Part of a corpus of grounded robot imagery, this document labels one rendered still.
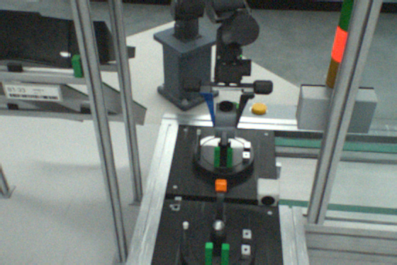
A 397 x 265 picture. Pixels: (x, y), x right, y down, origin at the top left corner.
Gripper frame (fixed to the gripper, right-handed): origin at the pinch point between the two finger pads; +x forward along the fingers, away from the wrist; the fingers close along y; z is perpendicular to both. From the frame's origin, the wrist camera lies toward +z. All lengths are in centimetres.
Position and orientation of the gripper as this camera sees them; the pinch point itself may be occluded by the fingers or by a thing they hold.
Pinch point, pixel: (225, 110)
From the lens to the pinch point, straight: 97.5
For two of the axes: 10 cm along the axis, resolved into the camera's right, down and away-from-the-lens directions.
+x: -0.5, 10.0, 0.2
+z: -0.6, 0.2, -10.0
